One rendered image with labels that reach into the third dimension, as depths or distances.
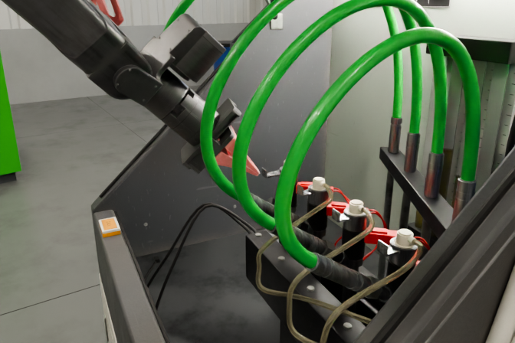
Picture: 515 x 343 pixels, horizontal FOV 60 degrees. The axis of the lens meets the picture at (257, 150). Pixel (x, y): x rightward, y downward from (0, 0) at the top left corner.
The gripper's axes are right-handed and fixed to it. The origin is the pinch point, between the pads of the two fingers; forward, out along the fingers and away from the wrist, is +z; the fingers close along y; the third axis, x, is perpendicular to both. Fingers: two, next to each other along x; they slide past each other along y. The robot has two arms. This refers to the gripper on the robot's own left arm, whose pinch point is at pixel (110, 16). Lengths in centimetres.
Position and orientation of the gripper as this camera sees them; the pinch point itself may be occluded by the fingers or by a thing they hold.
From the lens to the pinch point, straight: 74.9
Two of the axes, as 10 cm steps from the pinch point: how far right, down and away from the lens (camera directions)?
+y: 1.5, -0.9, 9.9
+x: -7.3, 6.6, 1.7
